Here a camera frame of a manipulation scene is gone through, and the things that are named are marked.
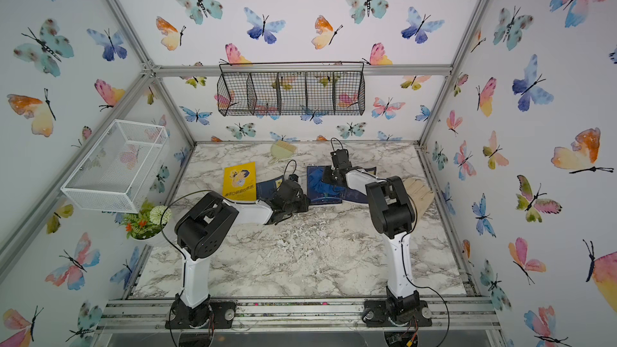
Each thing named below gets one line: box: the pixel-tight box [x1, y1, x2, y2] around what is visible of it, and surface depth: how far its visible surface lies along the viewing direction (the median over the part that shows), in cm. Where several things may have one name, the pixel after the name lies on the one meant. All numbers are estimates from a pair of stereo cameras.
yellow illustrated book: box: [221, 161, 258, 202], surface depth 107 cm
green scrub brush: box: [270, 139, 298, 160], surface depth 121 cm
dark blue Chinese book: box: [256, 175, 284, 201], surface depth 106 cm
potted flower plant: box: [118, 199, 175, 246], surface depth 80 cm
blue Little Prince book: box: [306, 165, 345, 205], surface depth 103 cm
